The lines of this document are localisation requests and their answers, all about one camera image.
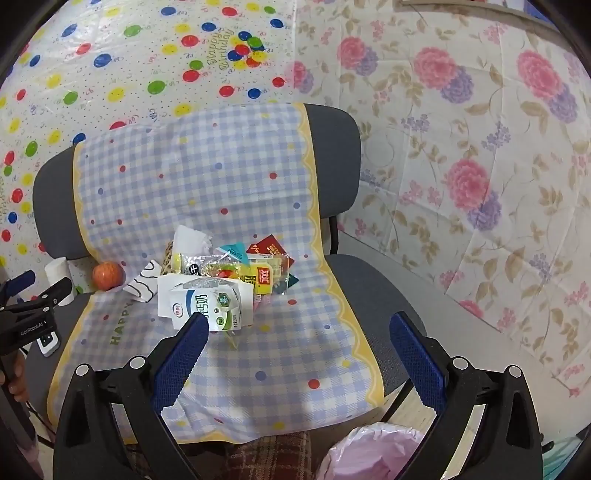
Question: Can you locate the yellow packet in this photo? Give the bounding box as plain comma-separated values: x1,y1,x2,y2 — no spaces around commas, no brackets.
247,256,282,296

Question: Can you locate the white milk carton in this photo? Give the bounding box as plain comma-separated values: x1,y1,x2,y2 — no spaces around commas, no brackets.
170,282,245,332

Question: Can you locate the floral print sheet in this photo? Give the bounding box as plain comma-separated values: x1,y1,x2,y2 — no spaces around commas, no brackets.
291,0,591,398

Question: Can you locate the white striped wrapper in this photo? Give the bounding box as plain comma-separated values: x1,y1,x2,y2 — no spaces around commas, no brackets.
122,259,162,304

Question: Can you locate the red plaid cloth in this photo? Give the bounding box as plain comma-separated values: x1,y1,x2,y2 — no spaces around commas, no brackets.
124,431,333,480

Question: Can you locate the teal printed packet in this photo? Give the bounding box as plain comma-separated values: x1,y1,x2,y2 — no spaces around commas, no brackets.
217,242,250,261

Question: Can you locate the red packet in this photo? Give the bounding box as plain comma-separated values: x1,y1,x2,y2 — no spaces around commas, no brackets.
249,234,296,268

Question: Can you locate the blue checked cloth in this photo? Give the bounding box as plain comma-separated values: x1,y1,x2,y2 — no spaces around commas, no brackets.
48,102,389,446

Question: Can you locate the cardboard box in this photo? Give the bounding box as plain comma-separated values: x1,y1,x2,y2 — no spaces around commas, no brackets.
158,274,256,326

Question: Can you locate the green wrapper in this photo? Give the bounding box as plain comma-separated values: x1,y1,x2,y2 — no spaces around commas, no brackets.
272,272,301,296

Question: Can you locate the clear colourful wrapper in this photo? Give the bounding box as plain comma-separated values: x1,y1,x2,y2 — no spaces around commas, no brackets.
194,261,252,282

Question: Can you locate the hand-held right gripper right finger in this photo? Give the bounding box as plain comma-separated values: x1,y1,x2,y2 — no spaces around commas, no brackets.
389,311,542,480

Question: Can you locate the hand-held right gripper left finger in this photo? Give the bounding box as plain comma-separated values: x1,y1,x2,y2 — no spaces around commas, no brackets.
52,313,211,480

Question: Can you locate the person's left hand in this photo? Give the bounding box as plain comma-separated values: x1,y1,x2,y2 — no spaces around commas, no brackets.
0,353,29,404

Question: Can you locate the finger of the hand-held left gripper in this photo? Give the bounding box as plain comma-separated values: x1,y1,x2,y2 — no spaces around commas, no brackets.
0,277,75,319
0,270,37,305

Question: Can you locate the green plastic bag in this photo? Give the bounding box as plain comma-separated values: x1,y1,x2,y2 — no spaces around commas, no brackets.
540,436,583,480

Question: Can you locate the balloon print plastic sheet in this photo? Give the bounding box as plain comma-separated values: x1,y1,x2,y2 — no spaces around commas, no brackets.
0,0,305,296

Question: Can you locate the white paper roll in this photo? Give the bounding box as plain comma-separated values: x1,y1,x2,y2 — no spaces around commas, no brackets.
45,258,75,305

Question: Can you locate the trash bin with pink bag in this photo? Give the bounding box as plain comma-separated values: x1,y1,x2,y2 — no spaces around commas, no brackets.
318,422,430,480

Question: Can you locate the grey office chair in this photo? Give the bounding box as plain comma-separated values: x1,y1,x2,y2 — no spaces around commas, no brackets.
32,104,446,462

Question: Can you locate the red apple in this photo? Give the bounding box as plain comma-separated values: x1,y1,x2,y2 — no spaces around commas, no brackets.
91,261,126,292

